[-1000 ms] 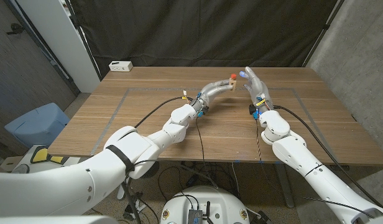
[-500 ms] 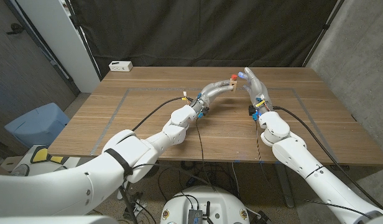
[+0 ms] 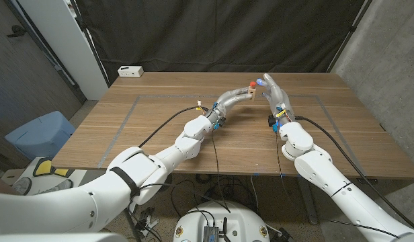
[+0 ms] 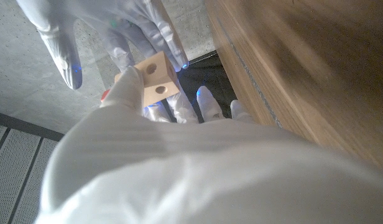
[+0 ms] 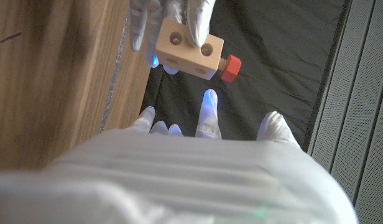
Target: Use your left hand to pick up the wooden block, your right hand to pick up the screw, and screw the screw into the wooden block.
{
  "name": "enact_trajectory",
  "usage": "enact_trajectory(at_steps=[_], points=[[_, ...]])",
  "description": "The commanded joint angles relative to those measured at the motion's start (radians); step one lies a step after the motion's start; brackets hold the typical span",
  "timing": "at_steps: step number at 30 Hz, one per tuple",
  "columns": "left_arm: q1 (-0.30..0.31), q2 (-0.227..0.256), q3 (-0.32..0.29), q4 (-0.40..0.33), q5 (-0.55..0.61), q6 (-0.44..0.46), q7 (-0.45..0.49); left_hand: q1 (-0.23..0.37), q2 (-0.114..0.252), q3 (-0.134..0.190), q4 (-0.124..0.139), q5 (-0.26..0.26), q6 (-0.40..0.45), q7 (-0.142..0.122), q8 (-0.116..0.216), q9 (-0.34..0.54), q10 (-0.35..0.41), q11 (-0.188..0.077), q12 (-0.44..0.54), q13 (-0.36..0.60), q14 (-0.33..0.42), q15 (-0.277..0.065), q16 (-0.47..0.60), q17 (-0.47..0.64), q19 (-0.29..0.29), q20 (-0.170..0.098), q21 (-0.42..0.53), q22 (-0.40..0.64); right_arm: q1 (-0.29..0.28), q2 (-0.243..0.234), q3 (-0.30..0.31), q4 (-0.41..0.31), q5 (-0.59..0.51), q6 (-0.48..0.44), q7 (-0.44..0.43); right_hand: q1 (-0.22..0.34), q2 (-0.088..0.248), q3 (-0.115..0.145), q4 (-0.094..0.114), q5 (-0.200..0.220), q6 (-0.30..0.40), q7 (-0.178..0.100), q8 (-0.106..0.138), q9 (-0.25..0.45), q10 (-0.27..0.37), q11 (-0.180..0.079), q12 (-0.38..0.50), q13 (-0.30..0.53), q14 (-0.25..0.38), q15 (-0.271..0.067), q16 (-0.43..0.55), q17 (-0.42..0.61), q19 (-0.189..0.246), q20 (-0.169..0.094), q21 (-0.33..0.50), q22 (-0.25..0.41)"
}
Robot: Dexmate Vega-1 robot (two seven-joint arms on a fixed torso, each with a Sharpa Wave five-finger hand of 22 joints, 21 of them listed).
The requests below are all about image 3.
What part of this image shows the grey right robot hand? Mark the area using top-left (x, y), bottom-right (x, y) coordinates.
top-left (255, 73), bottom-right (295, 124)

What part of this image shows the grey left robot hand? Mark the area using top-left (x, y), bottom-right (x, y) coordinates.
top-left (205, 87), bottom-right (253, 126)

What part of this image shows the black backdrop curtain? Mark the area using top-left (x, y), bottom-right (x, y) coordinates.
top-left (74, 0), bottom-right (374, 83)

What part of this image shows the grey tape outline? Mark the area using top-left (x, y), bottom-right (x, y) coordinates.
top-left (97, 94), bottom-right (368, 177)

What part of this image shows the black backdrop stand pole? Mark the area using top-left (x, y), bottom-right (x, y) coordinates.
top-left (69, 0), bottom-right (111, 88)
top-left (327, 0), bottom-right (374, 73)

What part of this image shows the white power strip box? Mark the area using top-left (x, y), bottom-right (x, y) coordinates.
top-left (117, 65), bottom-right (144, 79)

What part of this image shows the white table leg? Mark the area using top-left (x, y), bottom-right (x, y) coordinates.
top-left (297, 176), bottom-right (319, 225)

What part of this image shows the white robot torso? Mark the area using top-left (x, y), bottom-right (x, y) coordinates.
top-left (173, 200), bottom-right (271, 242)

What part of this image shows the black antenna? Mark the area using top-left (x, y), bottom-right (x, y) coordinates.
top-left (220, 217), bottom-right (230, 242)

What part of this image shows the grey electronics box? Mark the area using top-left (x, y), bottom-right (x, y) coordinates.
top-left (202, 225), bottom-right (220, 242)

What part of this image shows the white panel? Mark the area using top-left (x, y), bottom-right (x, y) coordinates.
top-left (17, 0), bottom-right (109, 101)

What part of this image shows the grey sneaker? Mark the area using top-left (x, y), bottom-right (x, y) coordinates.
top-left (35, 179), bottom-right (74, 196)

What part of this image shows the light blue bin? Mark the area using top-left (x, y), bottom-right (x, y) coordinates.
top-left (4, 110), bottom-right (77, 161)

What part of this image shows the person's bare leg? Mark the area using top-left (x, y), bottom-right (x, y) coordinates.
top-left (0, 176), bottom-right (16, 195)

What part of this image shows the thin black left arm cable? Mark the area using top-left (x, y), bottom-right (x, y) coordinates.
top-left (128, 129), bottom-right (232, 214)

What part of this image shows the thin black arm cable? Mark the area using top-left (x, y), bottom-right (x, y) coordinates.
top-left (276, 132), bottom-right (401, 239)
top-left (128, 129), bottom-right (232, 214)

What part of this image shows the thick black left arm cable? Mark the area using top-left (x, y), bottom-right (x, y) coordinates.
top-left (138, 106), bottom-right (208, 149)

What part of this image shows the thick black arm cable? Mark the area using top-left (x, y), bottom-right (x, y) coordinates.
top-left (138, 106), bottom-right (208, 149)
top-left (295, 116), bottom-right (414, 233)

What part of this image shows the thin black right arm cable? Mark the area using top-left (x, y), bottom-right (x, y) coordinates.
top-left (276, 132), bottom-right (401, 239)

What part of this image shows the tangle of black floor cables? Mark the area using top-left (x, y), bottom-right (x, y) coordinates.
top-left (169, 173), bottom-right (258, 216)

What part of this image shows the white floor cable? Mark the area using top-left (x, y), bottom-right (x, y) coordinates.
top-left (249, 174), bottom-right (261, 212)

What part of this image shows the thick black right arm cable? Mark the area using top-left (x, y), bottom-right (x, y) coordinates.
top-left (295, 116), bottom-right (414, 233)

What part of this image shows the black door handle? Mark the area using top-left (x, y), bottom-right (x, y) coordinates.
top-left (5, 24), bottom-right (28, 38)

